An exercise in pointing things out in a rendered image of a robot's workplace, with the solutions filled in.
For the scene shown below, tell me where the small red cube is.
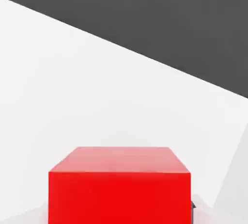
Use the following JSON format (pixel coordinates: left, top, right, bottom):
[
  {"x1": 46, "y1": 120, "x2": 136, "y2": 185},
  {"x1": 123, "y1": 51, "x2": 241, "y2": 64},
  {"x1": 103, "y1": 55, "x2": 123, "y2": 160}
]
[{"x1": 48, "y1": 146, "x2": 192, "y2": 224}]

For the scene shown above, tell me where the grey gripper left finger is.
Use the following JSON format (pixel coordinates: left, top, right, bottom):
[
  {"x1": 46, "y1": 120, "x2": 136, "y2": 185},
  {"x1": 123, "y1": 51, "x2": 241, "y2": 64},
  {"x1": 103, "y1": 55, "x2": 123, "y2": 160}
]
[{"x1": 5, "y1": 201, "x2": 49, "y2": 224}]

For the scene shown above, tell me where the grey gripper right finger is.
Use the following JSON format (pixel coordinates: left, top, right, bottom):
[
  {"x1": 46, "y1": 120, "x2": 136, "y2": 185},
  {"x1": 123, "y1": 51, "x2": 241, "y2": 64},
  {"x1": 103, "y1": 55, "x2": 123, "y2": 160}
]
[{"x1": 190, "y1": 193, "x2": 240, "y2": 224}]

